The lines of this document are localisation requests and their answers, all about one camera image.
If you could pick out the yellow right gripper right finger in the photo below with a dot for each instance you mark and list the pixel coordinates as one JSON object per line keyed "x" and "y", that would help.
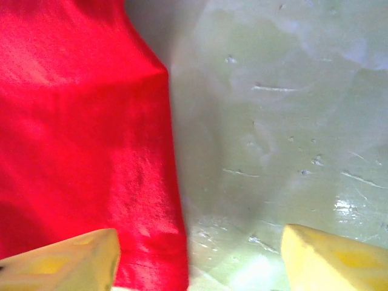
{"x": 333, "y": 263}

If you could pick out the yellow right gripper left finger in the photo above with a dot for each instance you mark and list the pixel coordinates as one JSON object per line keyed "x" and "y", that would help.
{"x": 60, "y": 263}

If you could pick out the red t-shirt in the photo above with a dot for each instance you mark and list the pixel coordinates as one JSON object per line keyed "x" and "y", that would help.
{"x": 85, "y": 121}

